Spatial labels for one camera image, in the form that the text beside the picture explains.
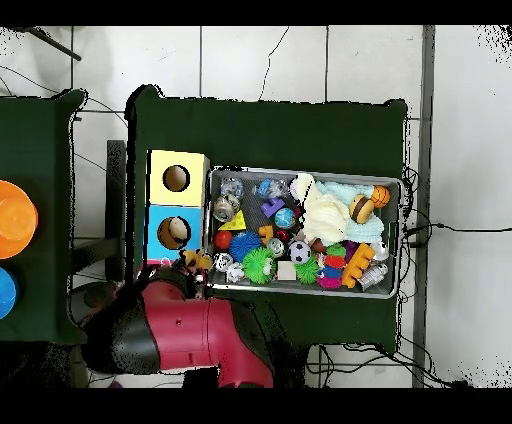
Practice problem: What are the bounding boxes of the cream yellow cloth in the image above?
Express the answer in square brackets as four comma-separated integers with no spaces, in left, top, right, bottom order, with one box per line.
[288,172,352,244]

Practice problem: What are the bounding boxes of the brown plush toy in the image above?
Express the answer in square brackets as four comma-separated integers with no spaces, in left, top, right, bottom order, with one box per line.
[179,248,214,275]

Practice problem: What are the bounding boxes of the wooden box with three holes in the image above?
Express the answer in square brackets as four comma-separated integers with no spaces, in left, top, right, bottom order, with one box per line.
[141,149,211,281]

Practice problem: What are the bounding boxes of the shallow mesh bin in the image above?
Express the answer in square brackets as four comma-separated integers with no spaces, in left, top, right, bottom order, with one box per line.
[201,165,403,300]

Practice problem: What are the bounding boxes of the blue globe ball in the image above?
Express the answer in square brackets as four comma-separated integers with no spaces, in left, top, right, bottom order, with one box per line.
[274,207,298,230]

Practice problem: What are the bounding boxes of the blue spiky ball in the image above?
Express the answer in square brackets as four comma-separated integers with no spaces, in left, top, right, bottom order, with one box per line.
[228,230,264,264]

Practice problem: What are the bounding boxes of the red ball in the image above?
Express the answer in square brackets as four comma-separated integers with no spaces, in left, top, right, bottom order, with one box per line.
[213,230,234,252]

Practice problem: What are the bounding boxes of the green spiky ball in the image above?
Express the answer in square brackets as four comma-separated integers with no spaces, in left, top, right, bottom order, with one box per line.
[241,247,278,286]

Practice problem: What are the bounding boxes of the small soccer ball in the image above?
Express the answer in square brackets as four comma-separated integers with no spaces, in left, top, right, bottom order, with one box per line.
[288,240,312,265]

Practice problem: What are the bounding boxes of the dark green table cloth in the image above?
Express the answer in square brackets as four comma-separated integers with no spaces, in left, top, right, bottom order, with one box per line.
[124,84,409,348]
[0,88,92,346]

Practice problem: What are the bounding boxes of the toy hamburger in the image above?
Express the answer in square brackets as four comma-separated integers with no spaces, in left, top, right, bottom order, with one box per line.
[348,194,376,225]

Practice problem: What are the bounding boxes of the mint green cloth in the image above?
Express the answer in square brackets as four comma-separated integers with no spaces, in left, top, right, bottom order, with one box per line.
[319,180,386,245]

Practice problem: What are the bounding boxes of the orange toy brick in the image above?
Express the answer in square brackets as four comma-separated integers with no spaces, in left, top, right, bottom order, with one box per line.
[340,242,376,289]

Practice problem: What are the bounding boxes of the small orange basketball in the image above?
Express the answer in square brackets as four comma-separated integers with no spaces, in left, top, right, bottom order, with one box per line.
[370,184,392,209]

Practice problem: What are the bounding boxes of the orange plastic bowl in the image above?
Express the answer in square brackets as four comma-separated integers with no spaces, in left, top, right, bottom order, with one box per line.
[0,179,40,260]

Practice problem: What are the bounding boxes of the blue plastic bowl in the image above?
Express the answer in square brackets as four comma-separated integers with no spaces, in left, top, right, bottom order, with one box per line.
[0,266,19,320]

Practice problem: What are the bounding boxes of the black power cable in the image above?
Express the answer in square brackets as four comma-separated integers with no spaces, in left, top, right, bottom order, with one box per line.
[403,222,512,247]

